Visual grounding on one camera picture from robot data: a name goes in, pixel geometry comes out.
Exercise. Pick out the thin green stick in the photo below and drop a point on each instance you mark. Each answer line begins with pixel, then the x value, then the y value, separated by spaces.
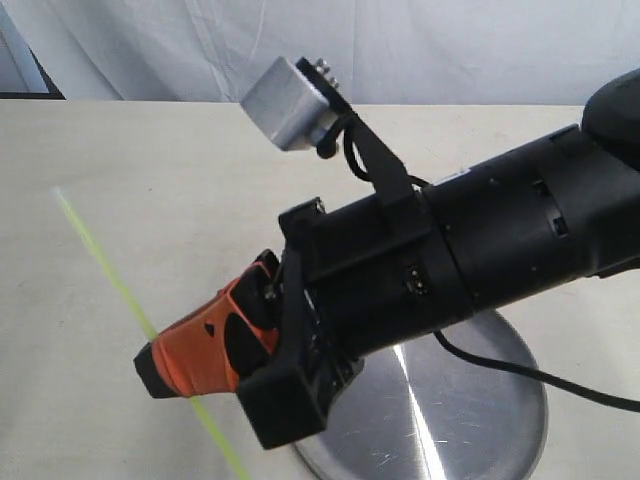
pixel 96 251

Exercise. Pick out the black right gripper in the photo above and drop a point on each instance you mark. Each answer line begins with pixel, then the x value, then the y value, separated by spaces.
pixel 354 281

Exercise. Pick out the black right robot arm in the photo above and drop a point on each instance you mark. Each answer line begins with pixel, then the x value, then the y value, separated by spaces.
pixel 560 208

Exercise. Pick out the white backdrop cloth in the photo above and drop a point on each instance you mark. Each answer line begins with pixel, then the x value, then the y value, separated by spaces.
pixel 381 52

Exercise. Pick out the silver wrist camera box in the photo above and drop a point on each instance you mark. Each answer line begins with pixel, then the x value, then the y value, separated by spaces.
pixel 288 110

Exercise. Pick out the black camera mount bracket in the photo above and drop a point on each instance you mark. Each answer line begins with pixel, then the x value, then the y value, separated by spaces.
pixel 368 157

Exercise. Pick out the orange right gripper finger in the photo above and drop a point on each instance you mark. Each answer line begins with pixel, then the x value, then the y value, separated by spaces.
pixel 213 348

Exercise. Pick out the dark frame at left edge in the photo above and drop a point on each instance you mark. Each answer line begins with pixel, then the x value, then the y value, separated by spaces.
pixel 22 75

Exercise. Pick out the round silver metal plate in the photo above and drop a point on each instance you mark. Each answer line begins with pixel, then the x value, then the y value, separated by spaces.
pixel 418 412

